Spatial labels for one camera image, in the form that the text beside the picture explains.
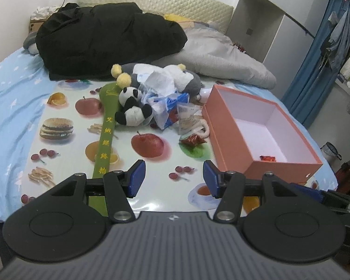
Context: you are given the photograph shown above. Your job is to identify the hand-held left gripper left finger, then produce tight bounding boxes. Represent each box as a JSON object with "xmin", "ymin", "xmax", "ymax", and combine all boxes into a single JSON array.
[{"xmin": 47, "ymin": 159, "xmax": 147, "ymax": 223}]

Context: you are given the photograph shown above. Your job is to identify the clear plastic bag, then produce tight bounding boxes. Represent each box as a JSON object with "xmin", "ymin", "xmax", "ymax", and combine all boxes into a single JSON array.
[{"xmin": 176, "ymin": 103, "xmax": 205, "ymax": 136}]

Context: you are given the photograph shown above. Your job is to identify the hanging blue grey garment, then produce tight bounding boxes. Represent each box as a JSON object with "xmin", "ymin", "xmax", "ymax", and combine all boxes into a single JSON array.
[{"xmin": 319, "ymin": 9, "xmax": 350, "ymax": 70}]

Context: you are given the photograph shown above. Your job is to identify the grey duvet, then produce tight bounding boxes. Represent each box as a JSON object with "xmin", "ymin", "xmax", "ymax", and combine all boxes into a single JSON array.
[{"xmin": 163, "ymin": 20, "xmax": 277, "ymax": 90}]

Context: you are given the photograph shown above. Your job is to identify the panda plush toy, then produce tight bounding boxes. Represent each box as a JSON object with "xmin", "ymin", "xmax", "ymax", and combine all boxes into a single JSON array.
[{"xmin": 115, "ymin": 86, "xmax": 154, "ymax": 128}]

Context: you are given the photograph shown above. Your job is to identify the beige padded headboard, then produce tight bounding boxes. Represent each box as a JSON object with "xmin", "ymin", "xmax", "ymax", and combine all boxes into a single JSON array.
[{"xmin": 79, "ymin": 0, "xmax": 234, "ymax": 34}]

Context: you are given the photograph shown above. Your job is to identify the orange cardboard box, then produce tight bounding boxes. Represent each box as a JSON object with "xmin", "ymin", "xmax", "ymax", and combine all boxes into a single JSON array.
[{"xmin": 201, "ymin": 84, "xmax": 324, "ymax": 184}]

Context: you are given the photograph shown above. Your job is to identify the white wardrobe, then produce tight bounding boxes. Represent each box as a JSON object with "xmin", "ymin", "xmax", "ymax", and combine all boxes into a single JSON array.
[{"xmin": 227, "ymin": 0, "xmax": 333, "ymax": 71}]

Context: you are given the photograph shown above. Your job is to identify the yellow pillow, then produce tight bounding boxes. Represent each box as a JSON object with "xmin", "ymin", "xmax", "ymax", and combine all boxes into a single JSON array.
[{"xmin": 163, "ymin": 13, "xmax": 193, "ymax": 23}]

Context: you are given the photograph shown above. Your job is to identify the cream fluffy hair band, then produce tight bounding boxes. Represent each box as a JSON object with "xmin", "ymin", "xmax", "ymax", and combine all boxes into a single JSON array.
[{"xmin": 187, "ymin": 119, "xmax": 211, "ymax": 139}]

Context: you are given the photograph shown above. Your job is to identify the white paper tissue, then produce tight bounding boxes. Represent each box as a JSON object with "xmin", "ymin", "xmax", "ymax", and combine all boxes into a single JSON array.
[{"xmin": 139, "ymin": 70, "xmax": 177, "ymax": 97}]

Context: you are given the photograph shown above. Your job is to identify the light blue bed sheet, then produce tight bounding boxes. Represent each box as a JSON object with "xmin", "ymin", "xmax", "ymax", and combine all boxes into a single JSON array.
[{"xmin": 0, "ymin": 48, "xmax": 339, "ymax": 231}]

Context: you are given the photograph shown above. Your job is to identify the red snack wrapper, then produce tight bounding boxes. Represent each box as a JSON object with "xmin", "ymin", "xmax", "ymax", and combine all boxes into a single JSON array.
[{"xmin": 179, "ymin": 133, "xmax": 207, "ymax": 147}]

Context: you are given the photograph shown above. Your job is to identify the white crumpled cloth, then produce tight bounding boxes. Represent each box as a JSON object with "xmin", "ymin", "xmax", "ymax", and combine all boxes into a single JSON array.
[{"xmin": 31, "ymin": 6, "xmax": 59, "ymax": 21}]

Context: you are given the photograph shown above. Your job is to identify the fruit printed mat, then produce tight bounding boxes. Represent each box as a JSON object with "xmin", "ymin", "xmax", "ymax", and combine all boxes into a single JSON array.
[{"xmin": 16, "ymin": 77, "xmax": 319, "ymax": 219}]

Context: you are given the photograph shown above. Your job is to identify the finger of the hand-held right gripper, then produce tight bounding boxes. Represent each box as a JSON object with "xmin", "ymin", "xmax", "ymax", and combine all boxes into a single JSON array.
[{"xmin": 290, "ymin": 182, "xmax": 350, "ymax": 211}]

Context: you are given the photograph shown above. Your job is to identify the grey penguin plush toy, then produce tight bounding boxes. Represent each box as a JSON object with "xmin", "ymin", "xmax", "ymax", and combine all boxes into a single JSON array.
[{"xmin": 121, "ymin": 63, "xmax": 205, "ymax": 103}]

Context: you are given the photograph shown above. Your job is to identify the blue white plastic bag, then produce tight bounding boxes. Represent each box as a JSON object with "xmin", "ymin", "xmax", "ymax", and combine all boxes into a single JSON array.
[{"xmin": 147, "ymin": 93, "xmax": 181, "ymax": 130}]

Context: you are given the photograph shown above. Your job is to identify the blue curtain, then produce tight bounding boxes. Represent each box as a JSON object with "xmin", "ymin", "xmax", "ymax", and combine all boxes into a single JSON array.
[{"xmin": 281, "ymin": 0, "xmax": 350, "ymax": 129}]

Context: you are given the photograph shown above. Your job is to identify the green massage stick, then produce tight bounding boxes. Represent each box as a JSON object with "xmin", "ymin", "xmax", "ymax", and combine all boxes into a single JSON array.
[{"xmin": 87, "ymin": 64, "xmax": 133, "ymax": 210}]

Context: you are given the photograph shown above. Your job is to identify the black coat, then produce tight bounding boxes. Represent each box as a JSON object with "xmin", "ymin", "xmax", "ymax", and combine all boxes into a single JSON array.
[{"xmin": 35, "ymin": 2, "xmax": 188, "ymax": 81}]

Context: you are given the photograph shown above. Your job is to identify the blue tissue packet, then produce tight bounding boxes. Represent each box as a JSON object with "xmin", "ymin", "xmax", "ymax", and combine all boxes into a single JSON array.
[{"xmin": 163, "ymin": 92, "xmax": 192, "ymax": 113}]

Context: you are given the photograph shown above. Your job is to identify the small trash bin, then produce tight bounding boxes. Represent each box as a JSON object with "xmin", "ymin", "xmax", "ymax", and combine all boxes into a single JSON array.
[{"xmin": 320, "ymin": 141, "xmax": 343, "ymax": 162}]

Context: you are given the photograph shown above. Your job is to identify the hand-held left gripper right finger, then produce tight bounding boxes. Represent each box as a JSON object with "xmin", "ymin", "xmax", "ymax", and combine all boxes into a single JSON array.
[{"xmin": 203, "ymin": 160, "xmax": 300, "ymax": 222}]

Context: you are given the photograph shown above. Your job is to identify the brown cardboard box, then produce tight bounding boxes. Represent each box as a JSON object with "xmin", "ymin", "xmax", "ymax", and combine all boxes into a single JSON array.
[{"xmin": 28, "ymin": 17, "xmax": 47, "ymax": 34}]

